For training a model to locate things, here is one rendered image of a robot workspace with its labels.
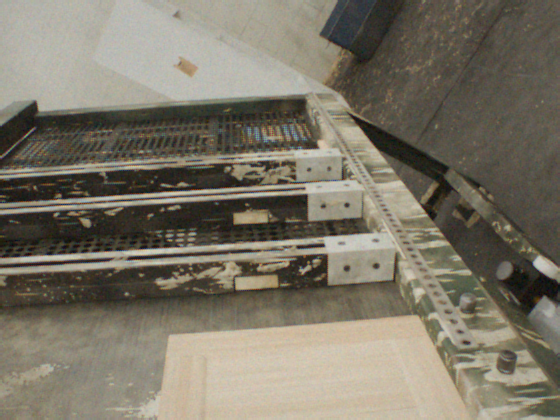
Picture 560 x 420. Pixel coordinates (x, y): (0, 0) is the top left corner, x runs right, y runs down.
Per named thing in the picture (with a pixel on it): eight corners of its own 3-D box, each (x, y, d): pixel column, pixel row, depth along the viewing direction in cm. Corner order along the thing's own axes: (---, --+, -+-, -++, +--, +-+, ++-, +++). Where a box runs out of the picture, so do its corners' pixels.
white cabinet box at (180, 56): (353, 112, 444) (120, -9, 388) (318, 170, 464) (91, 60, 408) (340, 94, 498) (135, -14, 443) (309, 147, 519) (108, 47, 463)
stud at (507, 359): (517, 375, 70) (521, 357, 69) (500, 377, 70) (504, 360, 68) (509, 363, 72) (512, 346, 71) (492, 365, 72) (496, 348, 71)
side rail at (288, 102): (306, 124, 222) (305, 97, 217) (38, 142, 214) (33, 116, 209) (303, 119, 229) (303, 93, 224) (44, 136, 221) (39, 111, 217)
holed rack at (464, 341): (479, 349, 75) (479, 346, 75) (459, 352, 75) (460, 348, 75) (314, 93, 225) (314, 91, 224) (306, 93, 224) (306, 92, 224)
